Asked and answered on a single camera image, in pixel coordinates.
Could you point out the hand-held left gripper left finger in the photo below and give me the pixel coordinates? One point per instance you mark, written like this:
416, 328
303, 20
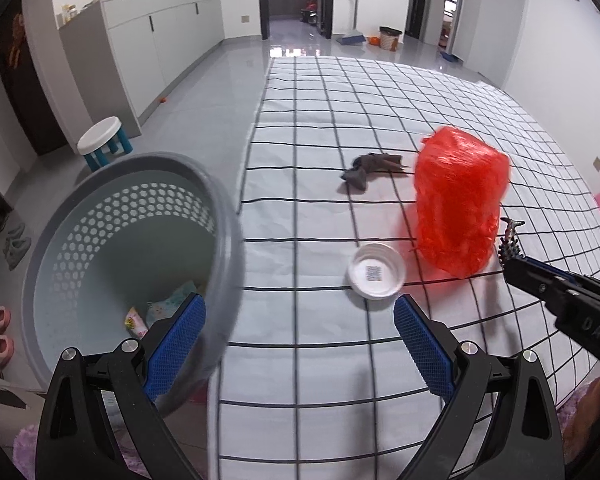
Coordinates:
177, 340

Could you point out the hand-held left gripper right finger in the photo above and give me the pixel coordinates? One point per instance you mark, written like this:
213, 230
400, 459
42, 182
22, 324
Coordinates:
422, 345

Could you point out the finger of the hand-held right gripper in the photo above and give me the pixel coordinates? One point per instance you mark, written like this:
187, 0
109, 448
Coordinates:
535, 282
570, 274

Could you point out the colourful snack wrapper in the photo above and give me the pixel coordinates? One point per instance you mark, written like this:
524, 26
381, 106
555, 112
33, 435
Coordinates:
136, 322

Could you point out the small dark toy fish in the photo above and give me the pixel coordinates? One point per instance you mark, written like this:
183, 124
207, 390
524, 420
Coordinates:
511, 240

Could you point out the red plastic bag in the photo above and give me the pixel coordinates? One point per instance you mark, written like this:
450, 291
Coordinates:
455, 200

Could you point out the grey perforated plastic basket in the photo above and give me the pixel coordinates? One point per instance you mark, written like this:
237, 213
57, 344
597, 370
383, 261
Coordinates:
105, 240

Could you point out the white wet wipe packet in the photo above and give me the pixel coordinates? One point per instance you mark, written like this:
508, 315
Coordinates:
167, 305

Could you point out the white plastic bowl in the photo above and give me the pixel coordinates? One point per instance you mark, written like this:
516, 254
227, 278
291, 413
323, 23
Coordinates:
376, 272

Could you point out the dark crumpled cloth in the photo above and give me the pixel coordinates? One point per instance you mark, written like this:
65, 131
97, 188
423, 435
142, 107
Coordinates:
365, 167

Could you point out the pink fuzzy garment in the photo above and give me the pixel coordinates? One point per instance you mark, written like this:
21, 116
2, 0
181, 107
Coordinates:
30, 455

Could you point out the white and teal stool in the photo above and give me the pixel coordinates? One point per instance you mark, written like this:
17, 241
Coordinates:
100, 132

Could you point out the small blue dustpan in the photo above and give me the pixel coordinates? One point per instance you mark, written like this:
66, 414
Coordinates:
448, 57

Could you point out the brown waste bin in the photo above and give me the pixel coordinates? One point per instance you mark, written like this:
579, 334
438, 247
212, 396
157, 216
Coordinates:
390, 39

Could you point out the dark brown door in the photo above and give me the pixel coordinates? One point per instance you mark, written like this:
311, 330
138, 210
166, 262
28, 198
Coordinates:
25, 100

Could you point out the grey sideboard cabinet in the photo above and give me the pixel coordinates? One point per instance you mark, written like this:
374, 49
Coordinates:
130, 45

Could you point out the blue dustpan with broom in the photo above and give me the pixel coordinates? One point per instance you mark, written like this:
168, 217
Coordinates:
351, 37

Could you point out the orange door decoration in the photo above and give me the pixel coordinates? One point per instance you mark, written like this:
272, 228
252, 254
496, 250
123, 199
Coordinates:
19, 35

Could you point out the red scooter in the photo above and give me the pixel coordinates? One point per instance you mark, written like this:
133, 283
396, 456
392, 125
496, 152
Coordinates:
308, 7

